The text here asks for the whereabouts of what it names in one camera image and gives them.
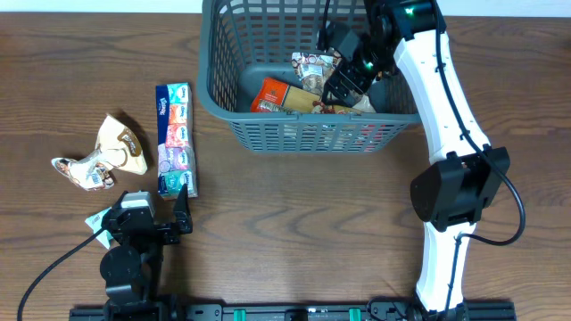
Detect Kleenex tissue multipack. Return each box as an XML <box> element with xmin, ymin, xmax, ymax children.
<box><xmin>155</xmin><ymin>83</ymin><xmax>198</xmax><ymax>199</ymax></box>

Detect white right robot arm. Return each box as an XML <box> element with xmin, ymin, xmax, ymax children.
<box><xmin>317</xmin><ymin>1</ymin><xmax>515</xmax><ymax>320</ymax></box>

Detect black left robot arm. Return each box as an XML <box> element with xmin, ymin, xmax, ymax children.
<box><xmin>100</xmin><ymin>186</ymin><xmax>193</xmax><ymax>320</ymax></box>

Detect San Remo spaghetti packet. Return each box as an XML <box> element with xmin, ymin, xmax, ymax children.
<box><xmin>251</xmin><ymin>78</ymin><xmax>362</xmax><ymax>114</ymax></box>

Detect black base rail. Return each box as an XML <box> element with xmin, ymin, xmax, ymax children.
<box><xmin>69</xmin><ymin>300</ymin><xmax>517</xmax><ymax>321</ymax></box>

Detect small teal white packet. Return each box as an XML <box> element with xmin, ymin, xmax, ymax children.
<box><xmin>85</xmin><ymin>208</ymin><xmax>112</xmax><ymax>250</ymax></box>

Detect crumpled dried mushroom bag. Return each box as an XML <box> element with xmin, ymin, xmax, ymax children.
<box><xmin>51</xmin><ymin>114</ymin><xmax>147</xmax><ymax>191</ymax></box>

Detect dried mushroom bag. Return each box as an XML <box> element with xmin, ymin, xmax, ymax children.
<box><xmin>291</xmin><ymin>51</ymin><xmax>342</xmax><ymax>95</ymax></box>
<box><xmin>311</xmin><ymin>95</ymin><xmax>376</xmax><ymax>114</ymax></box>
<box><xmin>51</xmin><ymin>114</ymin><xmax>147</xmax><ymax>191</ymax></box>

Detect grey plastic basket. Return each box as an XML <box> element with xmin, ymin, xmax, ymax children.
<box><xmin>197</xmin><ymin>0</ymin><xmax>420</xmax><ymax>152</ymax></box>

